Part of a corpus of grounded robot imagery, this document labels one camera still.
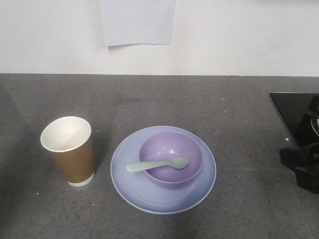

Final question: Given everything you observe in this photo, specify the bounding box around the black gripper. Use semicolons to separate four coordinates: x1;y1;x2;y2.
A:
280;143;319;194

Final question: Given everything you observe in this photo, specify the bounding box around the mint green plastic spoon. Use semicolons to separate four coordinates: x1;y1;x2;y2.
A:
125;157;188;172

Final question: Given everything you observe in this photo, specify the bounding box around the purple plastic bowl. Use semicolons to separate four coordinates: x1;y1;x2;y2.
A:
139;131;203;189

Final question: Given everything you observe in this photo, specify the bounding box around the brown paper cup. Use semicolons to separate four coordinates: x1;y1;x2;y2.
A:
40;116;95;187

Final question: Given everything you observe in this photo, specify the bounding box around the light blue plate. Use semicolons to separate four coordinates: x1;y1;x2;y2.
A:
111;125;216;215

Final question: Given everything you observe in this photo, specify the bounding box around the black stove pan support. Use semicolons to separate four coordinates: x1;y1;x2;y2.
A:
299;95;319;135

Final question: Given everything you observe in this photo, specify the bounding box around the black glass gas stove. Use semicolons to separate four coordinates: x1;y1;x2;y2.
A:
270;92;319;147

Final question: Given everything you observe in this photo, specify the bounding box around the white paper sheet on wall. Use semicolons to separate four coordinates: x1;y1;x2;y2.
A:
98;0;175;46

